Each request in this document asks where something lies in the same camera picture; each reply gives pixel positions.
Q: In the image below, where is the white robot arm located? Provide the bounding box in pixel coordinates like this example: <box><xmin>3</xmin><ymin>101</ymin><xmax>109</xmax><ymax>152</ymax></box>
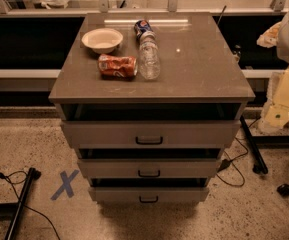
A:
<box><xmin>257</xmin><ymin>11</ymin><xmax>289</xmax><ymax>133</ymax></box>

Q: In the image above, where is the grey drawer cabinet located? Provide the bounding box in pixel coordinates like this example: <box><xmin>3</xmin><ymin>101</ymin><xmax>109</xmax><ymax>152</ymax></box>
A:
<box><xmin>48</xmin><ymin>11</ymin><xmax>256</xmax><ymax>205</ymax></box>

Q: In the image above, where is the grey top drawer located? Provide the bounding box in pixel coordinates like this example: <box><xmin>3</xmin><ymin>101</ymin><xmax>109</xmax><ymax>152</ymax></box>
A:
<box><xmin>61</xmin><ymin>120</ymin><xmax>240</xmax><ymax>149</ymax></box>

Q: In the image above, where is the clear plastic bottle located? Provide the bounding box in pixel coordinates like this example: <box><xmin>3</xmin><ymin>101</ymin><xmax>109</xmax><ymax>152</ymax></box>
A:
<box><xmin>139</xmin><ymin>32</ymin><xmax>160</xmax><ymax>80</ymax></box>

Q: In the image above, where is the crushed orange soda can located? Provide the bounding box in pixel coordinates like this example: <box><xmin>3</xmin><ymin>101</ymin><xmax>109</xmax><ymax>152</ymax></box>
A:
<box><xmin>98</xmin><ymin>54</ymin><xmax>137</xmax><ymax>78</ymax></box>

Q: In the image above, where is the white bowl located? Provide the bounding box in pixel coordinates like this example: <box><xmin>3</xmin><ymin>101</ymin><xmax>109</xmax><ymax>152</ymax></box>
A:
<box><xmin>82</xmin><ymin>28</ymin><xmax>123</xmax><ymax>54</ymax></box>

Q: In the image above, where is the blue pepsi can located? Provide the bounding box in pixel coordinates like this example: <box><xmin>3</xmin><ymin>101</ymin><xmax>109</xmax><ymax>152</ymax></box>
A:
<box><xmin>134</xmin><ymin>19</ymin><xmax>153</xmax><ymax>40</ymax></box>

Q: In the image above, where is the blue tape cross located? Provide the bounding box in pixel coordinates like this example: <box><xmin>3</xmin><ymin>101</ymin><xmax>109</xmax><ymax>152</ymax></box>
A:
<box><xmin>51</xmin><ymin>170</ymin><xmax>79</xmax><ymax>201</ymax></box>

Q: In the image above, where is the black stand leg right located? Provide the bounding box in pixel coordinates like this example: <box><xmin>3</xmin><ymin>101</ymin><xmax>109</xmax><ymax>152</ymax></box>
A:
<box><xmin>240</xmin><ymin>116</ymin><xmax>268</xmax><ymax>174</ymax></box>

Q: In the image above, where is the black stand leg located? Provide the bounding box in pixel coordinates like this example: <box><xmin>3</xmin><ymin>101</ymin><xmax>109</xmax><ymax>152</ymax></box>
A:
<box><xmin>0</xmin><ymin>167</ymin><xmax>41</xmax><ymax>240</ymax></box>
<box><xmin>240</xmin><ymin>116</ymin><xmax>268</xmax><ymax>174</ymax></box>

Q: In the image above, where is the black stand leg left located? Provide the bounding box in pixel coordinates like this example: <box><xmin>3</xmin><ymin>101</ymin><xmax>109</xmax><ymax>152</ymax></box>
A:
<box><xmin>0</xmin><ymin>167</ymin><xmax>41</xmax><ymax>240</ymax></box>

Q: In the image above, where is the black cable right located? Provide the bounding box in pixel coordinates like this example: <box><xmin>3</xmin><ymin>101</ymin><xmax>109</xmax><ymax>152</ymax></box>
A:
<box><xmin>216</xmin><ymin>117</ymin><xmax>262</xmax><ymax>188</ymax></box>

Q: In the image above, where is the black cable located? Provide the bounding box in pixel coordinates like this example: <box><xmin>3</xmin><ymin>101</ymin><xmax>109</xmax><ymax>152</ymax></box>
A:
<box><xmin>216</xmin><ymin>117</ymin><xmax>262</xmax><ymax>188</ymax></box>
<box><xmin>0</xmin><ymin>153</ymin><xmax>62</xmax><ymax>240</ymax></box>

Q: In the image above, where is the black cable left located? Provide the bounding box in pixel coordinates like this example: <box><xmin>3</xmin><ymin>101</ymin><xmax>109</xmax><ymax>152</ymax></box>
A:
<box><xmin>0</xmin><ymin>153</ymin><xmax>62</xmax><ymax>240</ymax></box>

